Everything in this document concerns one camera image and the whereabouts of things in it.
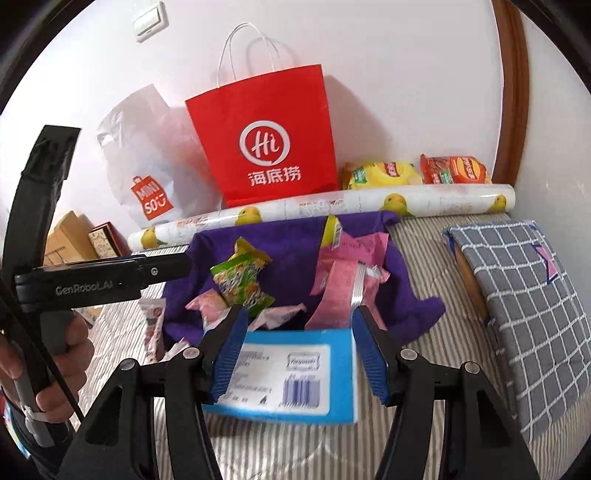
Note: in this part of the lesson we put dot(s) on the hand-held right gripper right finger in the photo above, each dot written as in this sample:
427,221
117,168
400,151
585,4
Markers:
369,360

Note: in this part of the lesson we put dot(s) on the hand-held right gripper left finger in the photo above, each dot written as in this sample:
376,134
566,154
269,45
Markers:
231,355

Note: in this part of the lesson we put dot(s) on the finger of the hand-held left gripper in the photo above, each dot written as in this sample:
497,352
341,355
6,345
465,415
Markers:
166,270

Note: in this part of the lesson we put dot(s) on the blue box with white label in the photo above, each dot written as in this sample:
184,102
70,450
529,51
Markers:
339,392

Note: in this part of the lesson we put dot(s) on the yellow green snack packet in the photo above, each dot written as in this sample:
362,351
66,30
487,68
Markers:
240,281

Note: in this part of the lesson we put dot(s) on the pink yellow-edged snack packet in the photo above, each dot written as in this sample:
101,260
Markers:
355,249

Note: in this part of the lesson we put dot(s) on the purple cloth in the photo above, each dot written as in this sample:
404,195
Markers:
286,249

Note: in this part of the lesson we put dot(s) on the person's left hand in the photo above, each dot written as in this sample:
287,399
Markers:
74,364

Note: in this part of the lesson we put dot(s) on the wooden headboard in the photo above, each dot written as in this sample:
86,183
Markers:
64,240

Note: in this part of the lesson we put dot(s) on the patterned gift box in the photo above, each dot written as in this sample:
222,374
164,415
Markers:
108,240

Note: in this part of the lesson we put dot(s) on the small pink snack packet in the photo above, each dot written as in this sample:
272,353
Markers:
207,304

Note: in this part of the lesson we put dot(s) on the pile of snack packets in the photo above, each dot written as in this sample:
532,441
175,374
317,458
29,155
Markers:
152,327

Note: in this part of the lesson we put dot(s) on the white snack packet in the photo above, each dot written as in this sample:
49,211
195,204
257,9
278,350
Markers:
277,316

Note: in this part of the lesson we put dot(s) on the long pink snack packet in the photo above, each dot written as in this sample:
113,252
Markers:
341,286

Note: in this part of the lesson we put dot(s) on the white plastic bag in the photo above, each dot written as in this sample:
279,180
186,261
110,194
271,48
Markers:
138,147

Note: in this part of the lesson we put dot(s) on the grey checked pillow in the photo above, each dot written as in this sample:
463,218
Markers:
526,314

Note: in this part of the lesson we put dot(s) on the lemon print paper roll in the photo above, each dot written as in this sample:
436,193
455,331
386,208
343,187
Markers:
443,201

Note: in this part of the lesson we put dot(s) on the yellow chips bag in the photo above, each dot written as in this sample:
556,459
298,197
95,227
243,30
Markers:
378,175

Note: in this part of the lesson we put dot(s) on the red paper bag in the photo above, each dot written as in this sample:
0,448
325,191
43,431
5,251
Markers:
263,92

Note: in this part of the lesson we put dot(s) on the red chips bag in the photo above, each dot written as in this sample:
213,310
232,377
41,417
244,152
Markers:
457,170

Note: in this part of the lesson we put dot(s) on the white wall switch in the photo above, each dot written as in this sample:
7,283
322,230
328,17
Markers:
150,22

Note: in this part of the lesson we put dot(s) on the wooden door frame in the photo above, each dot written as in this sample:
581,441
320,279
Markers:
510,92

